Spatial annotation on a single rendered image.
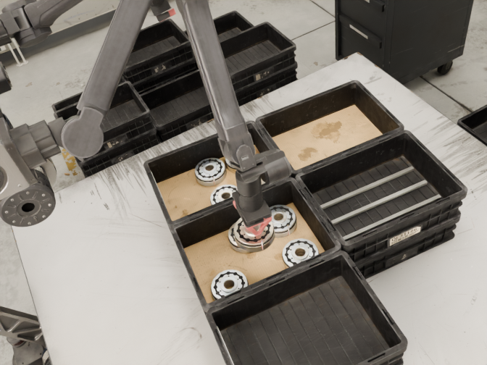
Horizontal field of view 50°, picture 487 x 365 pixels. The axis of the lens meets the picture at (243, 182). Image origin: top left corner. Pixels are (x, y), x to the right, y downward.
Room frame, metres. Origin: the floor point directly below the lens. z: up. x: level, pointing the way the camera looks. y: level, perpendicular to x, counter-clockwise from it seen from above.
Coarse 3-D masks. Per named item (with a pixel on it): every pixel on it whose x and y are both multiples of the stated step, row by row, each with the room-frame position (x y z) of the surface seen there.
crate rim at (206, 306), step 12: (288, 180) 1.05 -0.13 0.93; (264, 192) 1.02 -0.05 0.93; (300, 192) 0.99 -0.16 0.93; (228, 204) 1.00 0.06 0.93; (312, 204) 0.94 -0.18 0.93; (204, 216) 0.98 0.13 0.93; (324, 228) 0.85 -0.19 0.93; (336, 240) 0.80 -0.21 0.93; (180, 252) 0.87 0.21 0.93; (324, 252) 0.77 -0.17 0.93; (300, 264) 0.75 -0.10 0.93; (192, 276) 0.78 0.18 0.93; (276, 276) 0.73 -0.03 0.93; (252, 288) 0.71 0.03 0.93; (204, 300) 0.70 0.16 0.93; (216, 300) 0.70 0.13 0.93
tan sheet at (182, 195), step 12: (168, 180) 1.25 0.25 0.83; (180, 180) 1.23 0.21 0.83; (192, 180) 1.22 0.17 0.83; (228, 180) 1.19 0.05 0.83; (168, 192) 1.19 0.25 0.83; (180, 192) 1.18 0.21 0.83; (192, 192) 1.17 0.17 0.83; (204, 192) 1.16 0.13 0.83; (168, 204) 1.14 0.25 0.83; (180, 204) 1.13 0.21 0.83; (192, 204) 1.12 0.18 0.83; (204, 204) 1.11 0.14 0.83; (180, 216) 1.08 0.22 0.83
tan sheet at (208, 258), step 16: (304, 224) 0.95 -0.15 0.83; (208, 240) 0.96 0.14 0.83; (224, 240) 0.95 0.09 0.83; (288, 240) 0.90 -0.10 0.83; (192, 256) 0.92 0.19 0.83; (208, 256) 0.91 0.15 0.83; (224, 256) 0.89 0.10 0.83; (240, 256) 0.88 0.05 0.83; (256, 256) 0.87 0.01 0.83; (272, 256) 0.86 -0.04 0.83; (208, 272) 0.85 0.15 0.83; (256, 272) 0.82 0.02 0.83; (272, 272) 0.81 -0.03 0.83; (208, 288) 0.80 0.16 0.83
